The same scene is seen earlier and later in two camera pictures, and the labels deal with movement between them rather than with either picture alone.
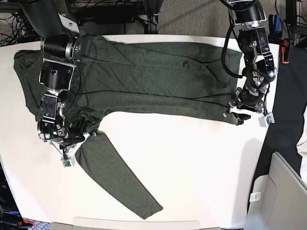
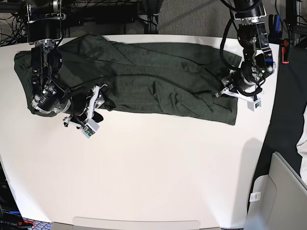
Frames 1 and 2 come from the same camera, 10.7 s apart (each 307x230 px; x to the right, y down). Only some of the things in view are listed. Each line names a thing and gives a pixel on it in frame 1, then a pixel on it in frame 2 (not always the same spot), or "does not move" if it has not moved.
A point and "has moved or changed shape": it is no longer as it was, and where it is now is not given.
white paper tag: [255, 196] does not move
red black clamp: [285, 51] does not move
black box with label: [10, 217] does not move
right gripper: [249, 97] → [235, 79]
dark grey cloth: [290, 100] does not move
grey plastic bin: [283, 203] does not move
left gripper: [67, 135] → [84, 104]
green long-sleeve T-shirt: [115, 74] has moved or changed shape
